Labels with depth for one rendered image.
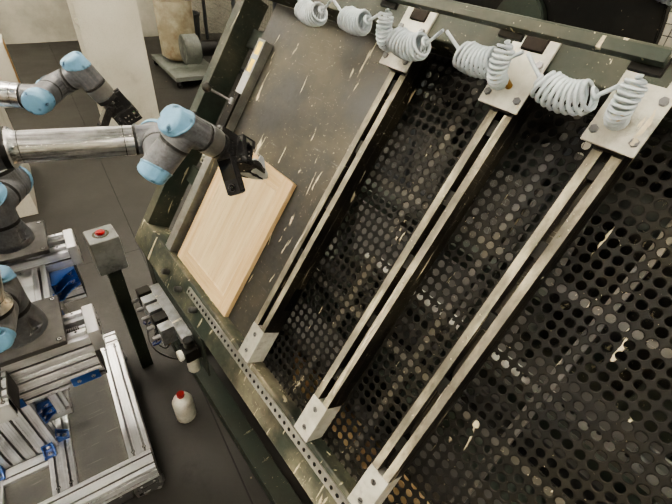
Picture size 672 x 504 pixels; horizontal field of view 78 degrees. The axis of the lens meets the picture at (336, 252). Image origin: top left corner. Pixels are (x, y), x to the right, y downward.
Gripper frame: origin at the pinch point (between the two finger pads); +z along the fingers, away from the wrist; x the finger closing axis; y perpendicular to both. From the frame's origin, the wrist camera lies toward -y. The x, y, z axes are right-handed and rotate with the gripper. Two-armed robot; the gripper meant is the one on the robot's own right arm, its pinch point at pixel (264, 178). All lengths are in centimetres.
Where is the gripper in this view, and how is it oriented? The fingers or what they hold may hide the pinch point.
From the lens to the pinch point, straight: 127.0
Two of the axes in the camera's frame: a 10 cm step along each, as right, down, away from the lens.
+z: 4.7, 1.9, 8.6
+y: -0.4, -9.7, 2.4
